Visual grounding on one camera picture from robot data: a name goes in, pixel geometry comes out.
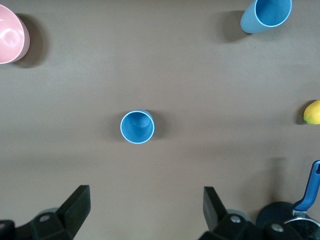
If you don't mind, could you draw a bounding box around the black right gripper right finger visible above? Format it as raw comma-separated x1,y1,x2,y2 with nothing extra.
198,186,266,240

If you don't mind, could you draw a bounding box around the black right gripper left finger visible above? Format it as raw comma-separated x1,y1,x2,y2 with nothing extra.
15,185,91,240

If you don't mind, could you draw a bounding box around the pink bowl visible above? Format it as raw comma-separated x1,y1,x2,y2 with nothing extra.
0,4,31,65

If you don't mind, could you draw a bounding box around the steel pan with blue handle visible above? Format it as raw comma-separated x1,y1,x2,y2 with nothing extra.
283,159,320,240

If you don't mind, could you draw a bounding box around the yellow lemon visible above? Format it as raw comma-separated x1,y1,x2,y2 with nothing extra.
303,99,320,125

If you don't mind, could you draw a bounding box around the blue plastic cup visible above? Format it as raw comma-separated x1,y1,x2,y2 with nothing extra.
240,0,293,35
119,109,156,145

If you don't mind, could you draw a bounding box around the dark blue round disc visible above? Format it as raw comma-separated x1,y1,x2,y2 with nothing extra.
255,201,295,229

